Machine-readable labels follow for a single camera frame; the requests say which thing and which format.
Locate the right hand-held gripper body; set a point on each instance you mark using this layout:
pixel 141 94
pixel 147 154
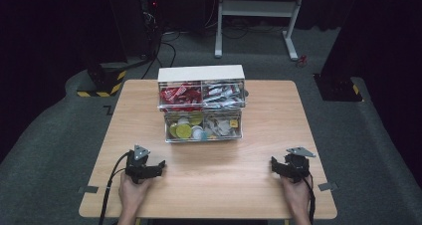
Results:
pixel 297 167

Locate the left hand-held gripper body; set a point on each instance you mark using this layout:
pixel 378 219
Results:
pixel 136 167

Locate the clear drawer organizer white top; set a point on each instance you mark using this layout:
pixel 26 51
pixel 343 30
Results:
pixel 200 73

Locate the person's right hand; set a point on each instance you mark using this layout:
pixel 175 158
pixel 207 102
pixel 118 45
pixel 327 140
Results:
pixel 298 195

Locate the person's left hand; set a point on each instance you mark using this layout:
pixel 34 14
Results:
pixel 131 195

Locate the grey tape piece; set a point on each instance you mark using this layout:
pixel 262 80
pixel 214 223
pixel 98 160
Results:
pixel 88 189
pixel 327 186

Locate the lime green capsule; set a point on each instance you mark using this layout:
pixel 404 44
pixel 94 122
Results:
pixel 183 131
pixel 172 130
pixel 196 118

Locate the white capsule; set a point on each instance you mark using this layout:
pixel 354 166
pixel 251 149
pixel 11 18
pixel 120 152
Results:
pixel 183 120
pixel 197 132

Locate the small yellow sachet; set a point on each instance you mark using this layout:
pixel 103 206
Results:
pixel 234 123

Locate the pile of grey sachets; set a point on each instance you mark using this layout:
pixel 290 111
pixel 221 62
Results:
pixel 217 128

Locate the pile of red packets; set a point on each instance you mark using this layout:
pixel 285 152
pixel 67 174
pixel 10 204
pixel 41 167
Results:
pixel 180 95

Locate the pile of silver packets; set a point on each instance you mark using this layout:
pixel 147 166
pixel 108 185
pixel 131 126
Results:
pixel 222 94

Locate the black stand yellow striped base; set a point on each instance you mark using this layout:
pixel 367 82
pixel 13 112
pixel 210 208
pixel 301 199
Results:
pixel 104 80

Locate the small red floor object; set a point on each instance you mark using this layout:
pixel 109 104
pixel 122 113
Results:
pixel 301 61

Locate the dark equipment rack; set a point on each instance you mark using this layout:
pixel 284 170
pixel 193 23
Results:
pixel 149 19

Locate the white metal stand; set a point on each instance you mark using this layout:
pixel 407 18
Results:
pixel 257 8

